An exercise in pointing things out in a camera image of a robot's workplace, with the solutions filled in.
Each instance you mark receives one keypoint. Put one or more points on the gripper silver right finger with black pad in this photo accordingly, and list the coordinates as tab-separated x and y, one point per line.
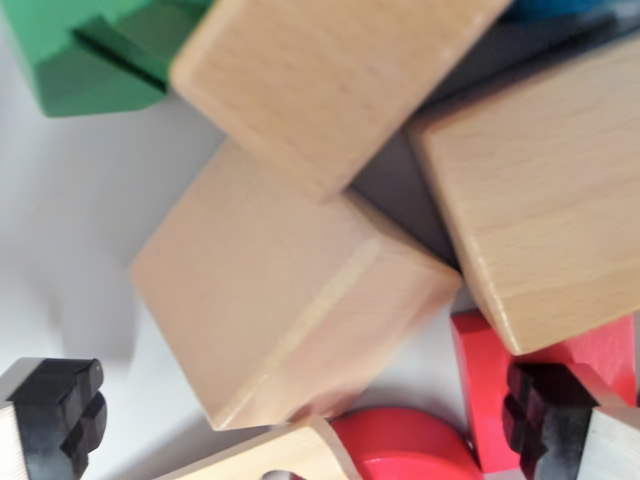
555	425

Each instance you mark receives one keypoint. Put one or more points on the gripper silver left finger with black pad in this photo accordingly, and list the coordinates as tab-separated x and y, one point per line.
45	415

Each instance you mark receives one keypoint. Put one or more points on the grey plastic bin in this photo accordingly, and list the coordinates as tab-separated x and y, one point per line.
75	225

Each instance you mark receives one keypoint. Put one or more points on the red wooden cube with hole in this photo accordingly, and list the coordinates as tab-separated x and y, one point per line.
480	375

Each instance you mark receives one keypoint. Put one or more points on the red wooden wheel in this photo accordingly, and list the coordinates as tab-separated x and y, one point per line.
410	440

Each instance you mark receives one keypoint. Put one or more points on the wooden strip with two holes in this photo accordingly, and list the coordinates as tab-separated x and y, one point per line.
260	455

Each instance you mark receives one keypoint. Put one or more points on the plain wooden block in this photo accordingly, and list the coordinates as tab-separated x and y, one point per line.
280	300
550	200
320	90

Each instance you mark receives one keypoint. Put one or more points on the green small block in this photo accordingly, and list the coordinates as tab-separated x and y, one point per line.
100	70

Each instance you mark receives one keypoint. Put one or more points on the teal wooden block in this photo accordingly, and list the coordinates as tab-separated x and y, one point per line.
575	7

